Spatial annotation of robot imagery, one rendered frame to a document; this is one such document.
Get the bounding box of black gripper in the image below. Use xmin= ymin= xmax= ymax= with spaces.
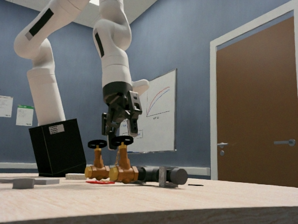
xmin=102 ymin=81 xmax=142 ymax=150

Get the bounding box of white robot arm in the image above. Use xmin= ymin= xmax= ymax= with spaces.
xmin=14 ymin=0 xmax=150 ymax=125

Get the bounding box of brass valve manifold with black handwheels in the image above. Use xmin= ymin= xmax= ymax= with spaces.
xmin=84 ymin=136 xmax=188 ymax=188

